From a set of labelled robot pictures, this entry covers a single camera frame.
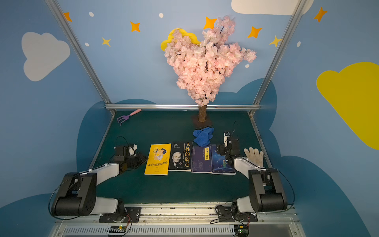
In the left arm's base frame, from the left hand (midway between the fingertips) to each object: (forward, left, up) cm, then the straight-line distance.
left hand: (148, 155), depth 93 cm
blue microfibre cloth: (+15, -36, +1) cm, 39 cm away
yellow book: (-2, -6, -2) cm, 7 cm away
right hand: (+9, -51, +4) cm, 52 cm away
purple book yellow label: (0, -34, -3) cm, 35 cm away
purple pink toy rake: (+33, +26, -2) cm, 42 cm away
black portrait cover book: (+1, -20, -2) cm, 21 cm away
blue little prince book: (-4, -46, -2) cm, 46 cm away
